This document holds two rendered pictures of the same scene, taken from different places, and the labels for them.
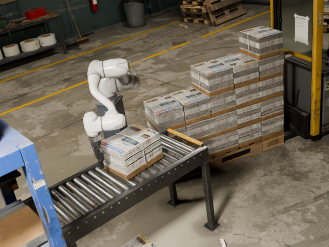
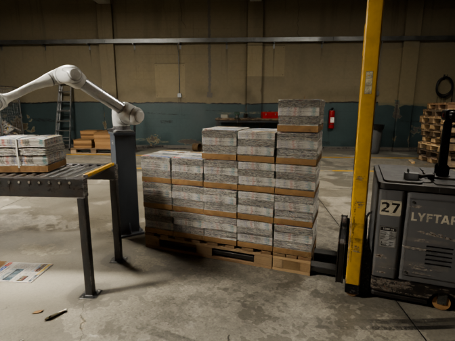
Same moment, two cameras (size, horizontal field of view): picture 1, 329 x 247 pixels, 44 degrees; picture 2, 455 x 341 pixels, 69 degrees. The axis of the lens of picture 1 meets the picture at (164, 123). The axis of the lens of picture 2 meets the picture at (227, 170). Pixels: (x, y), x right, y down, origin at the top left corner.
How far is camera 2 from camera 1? 315 cm
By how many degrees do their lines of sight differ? 40
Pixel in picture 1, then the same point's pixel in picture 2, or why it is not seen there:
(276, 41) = (307, 111)
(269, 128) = (286, 239)
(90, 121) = not seen: outside the picture
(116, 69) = (60, 72)
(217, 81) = (214, 142)
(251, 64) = (264, 134)
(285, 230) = not seen: outside the picture
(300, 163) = (283, 304)
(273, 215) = (141, 329)
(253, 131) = (260, 233)
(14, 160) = not seen: outside the picture
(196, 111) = (185, 171)
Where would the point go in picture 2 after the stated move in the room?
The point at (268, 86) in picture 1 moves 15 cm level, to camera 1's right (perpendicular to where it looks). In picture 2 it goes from (289, 175) to (308, 178)
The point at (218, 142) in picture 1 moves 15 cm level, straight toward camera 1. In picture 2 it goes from (208, 224) to (193, 229)
